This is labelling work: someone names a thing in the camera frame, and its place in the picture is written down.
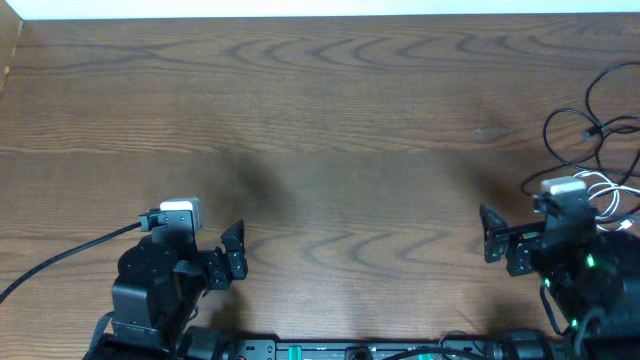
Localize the white usb cable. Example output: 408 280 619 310
571 169 640 233

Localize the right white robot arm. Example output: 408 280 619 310
479 205 639 359

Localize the black usb cable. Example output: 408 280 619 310
519 61 640 221
579 115 640 146

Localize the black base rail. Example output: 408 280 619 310
189 326 566 360

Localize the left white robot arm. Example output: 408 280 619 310
84 219 248 359

